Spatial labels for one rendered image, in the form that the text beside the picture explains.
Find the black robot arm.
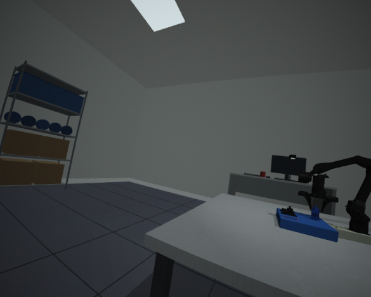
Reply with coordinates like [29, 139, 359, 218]
[298, 155, 371, 235]

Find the blue micro servo with orange cable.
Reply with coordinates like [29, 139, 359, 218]
[311, 206, 320, 221]

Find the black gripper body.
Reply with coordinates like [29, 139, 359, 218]
[298, 183, 339, 202]

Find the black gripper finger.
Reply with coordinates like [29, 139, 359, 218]
[304, 197, 312, 210]
[322, 201, 330, 212]

